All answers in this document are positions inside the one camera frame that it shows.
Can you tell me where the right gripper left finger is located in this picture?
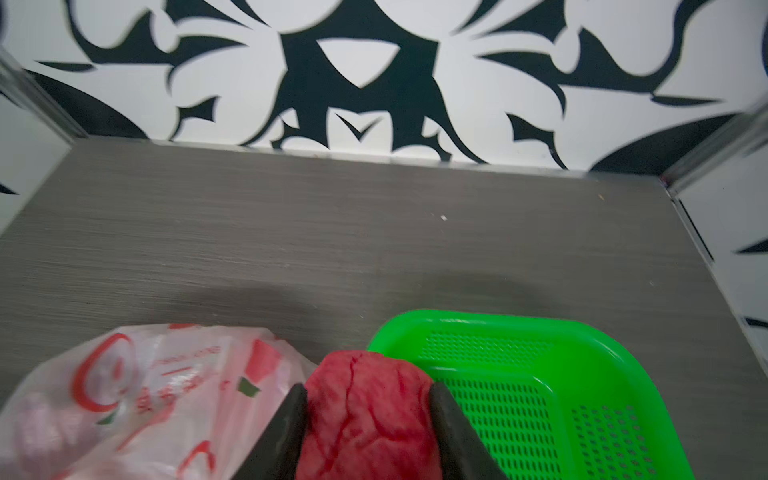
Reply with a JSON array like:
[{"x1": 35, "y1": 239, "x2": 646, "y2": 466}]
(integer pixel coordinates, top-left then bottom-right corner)
[{"x1": 233, "y1": 383, "x2": 308, "y2": 480}]

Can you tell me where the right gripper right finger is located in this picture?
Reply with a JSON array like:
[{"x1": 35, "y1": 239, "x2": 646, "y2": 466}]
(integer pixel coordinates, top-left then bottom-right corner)
[{"x1": 428, "y1": 382, "x2": 508, "y2": 480}]

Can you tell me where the red fruit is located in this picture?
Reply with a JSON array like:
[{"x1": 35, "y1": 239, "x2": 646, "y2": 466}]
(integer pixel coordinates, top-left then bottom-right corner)
[{"x1": 295, "y1": 351, "x2": 442, "y2": 479}]

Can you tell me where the green plastic perforated basket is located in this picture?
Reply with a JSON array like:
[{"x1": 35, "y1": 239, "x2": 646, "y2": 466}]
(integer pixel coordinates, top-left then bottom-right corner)
[{"x1": 369, "y1": 310, "x2": 693, "y2": 479}]

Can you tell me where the pink plastic bag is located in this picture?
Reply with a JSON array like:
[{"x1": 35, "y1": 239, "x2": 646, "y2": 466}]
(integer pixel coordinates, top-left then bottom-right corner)
[{"x1": 1, "y1": 324, "x2": 314, "y2": 479}]

